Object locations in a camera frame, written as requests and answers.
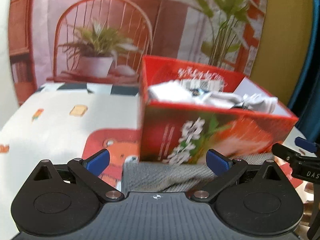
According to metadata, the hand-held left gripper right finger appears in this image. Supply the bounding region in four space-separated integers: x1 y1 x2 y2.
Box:
190 149 285 203

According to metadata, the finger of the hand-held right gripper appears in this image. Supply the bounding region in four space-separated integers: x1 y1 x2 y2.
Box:
272 142 304 167
294 136 320 153

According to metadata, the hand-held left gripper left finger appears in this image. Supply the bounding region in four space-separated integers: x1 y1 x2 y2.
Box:
30 149 125 204

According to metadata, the grey knit cloth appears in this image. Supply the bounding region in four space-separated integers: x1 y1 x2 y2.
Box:
121 152 274 193

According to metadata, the grey white sock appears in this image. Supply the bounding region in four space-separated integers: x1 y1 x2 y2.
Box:
200 92 279 113

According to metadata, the red strawberry print cardboard box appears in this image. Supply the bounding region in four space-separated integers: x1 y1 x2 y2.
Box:
138 55 299 166

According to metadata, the white cloth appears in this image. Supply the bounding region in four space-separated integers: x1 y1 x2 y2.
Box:
147 80 213 105

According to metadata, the white printed tablecloth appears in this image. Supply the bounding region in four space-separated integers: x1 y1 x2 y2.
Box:
0 81 313 240

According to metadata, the teal curtain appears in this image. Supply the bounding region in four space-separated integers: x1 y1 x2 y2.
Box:
287 0 320 140

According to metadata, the wooden panel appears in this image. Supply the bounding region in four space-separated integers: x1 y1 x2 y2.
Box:
250 0 316 101

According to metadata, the printed room scene backdrop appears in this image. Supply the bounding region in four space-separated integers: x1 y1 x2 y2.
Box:
9 0 269 105

